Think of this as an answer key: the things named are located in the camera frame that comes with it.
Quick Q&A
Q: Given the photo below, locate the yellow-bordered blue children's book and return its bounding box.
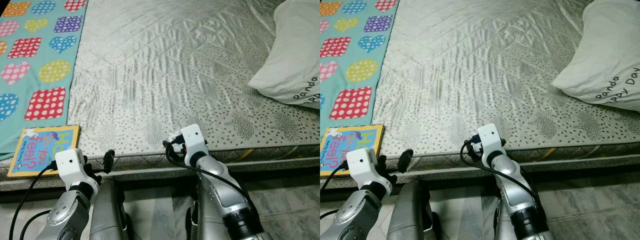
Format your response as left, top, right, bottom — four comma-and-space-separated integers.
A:
320, 123, 386, 177
7, 124, 81, 178

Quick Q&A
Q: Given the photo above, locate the grey robot left leg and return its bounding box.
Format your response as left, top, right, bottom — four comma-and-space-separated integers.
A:
90, 181, 128, 240
387, 180, 436, 240

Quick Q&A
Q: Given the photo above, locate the grey robot leg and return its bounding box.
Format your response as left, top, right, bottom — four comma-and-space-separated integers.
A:
90, 181, 128, 240
387, 180, 436, 240
492, 197, 521, 240
186, 172, 226, 240

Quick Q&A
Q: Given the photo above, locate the grey robot right leg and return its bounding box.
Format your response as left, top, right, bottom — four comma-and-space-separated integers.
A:
186, 172, 226, 240
492, 197, 521, 240

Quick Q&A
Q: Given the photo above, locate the grey patterned quilted mattress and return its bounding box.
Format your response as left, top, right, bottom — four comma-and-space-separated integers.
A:
320, 0, 640, 191
0, 0, 321, 193

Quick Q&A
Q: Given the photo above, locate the teal blanket with colourful shapes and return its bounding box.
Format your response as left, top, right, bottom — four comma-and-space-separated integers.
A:
0, 0, 88, 162
320, 0, 400, 136

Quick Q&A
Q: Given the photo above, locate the white printed pillow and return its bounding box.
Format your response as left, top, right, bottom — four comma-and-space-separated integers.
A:
247, 0, 321, 110
551, 0, 640, 113

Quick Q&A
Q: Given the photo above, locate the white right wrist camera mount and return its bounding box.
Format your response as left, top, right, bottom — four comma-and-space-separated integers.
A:
476, 123, 506, 166
179, 124, 208, 167

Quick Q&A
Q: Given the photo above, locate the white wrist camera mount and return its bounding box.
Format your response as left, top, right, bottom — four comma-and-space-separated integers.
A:
346, 147, 388, 188
54, 148, 93, 188
179, 124, 208, 167
476, 123, 506, 166

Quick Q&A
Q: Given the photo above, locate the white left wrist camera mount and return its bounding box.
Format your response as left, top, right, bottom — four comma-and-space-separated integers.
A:
346, 147, 388, 188
54, 148, 93, 188

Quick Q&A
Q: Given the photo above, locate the dark bed frame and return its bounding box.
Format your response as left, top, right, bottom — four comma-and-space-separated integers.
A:
320, 165, 640, 203
0, 165, 321, 203

